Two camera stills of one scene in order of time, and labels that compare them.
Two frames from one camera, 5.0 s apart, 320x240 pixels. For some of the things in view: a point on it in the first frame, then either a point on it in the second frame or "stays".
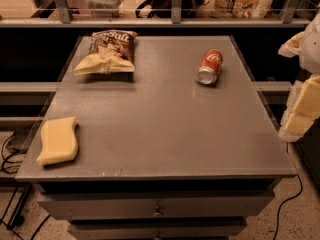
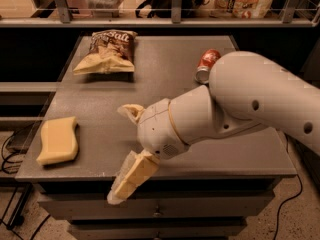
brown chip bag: x=111 y=52 stays
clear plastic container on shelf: x=105 y=1 stays
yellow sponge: x=60 y=141 stays
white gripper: x=312 y=50 -> x=157 y=129
